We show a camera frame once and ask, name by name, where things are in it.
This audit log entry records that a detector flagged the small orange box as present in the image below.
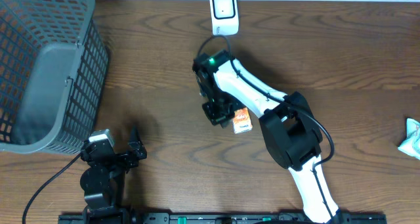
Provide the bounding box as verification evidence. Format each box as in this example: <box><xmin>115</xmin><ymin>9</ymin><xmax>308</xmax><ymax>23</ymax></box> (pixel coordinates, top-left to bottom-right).
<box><xmin>232</xmin><ymin>108</ymin><xmax>253</xmax><ymax>134</ymax></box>

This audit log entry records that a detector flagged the white wet wipes pack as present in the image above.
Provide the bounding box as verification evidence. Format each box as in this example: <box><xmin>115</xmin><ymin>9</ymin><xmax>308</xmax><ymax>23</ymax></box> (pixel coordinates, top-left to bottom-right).
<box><xmin>398</xmin><ymin>118</ymin><xmax>419</xmax><ymax>159</ymax></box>

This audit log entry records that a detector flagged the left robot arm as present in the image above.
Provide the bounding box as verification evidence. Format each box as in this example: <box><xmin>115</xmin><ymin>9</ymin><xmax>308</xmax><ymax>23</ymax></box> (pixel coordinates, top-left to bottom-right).
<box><xmin>80</xmin><ymin>127</ymin><xmax>147</xmax><ymax>223</ymax></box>

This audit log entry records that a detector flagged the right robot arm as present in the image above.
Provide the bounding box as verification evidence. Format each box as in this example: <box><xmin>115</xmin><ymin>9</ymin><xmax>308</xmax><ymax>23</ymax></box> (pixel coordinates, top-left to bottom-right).
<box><xmin>192</xmin><ymin>50</ymin><xmax>339</xmax><ymax>223</ymax></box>

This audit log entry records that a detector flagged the white barcode scanner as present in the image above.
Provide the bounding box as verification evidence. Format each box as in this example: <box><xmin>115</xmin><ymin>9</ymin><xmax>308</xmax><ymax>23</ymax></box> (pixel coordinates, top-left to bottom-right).
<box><xmin>209</xmin><ymin>0</ymin><xmax>240</xmax><ymax>36</ymax></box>

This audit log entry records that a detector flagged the grey plastic mesh basket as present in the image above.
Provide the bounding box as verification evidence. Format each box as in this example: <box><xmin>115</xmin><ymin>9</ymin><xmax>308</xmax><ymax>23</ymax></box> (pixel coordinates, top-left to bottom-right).
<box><xmin>1</xmin><ymin>0</ymin><xmax>110</xmax><ymax>154</ymax></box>

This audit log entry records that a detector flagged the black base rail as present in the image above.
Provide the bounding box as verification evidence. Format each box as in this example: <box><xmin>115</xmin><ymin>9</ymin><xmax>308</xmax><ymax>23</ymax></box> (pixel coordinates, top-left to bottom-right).
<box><xmin>58</xmin><ymin>210</ymin><xmax>388</xmax><ymax>224</ymax></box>

